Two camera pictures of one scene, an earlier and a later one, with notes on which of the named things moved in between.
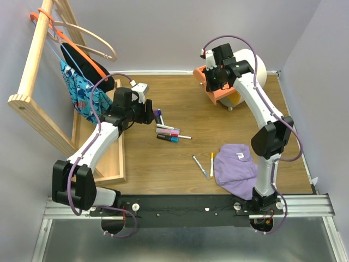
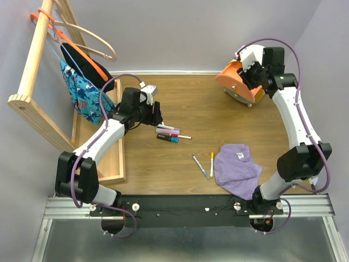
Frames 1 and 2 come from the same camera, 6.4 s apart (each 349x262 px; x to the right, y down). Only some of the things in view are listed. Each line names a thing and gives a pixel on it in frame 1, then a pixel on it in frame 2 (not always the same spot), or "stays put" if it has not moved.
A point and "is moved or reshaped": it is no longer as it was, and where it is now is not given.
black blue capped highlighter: (168, 137) stays put
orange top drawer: (214, 95) is moved or reshaped
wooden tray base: (110, 166) stays put
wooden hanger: (82, 48) stays put
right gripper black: (211, 86) -> (245, 76)
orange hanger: (63, 37) stays put
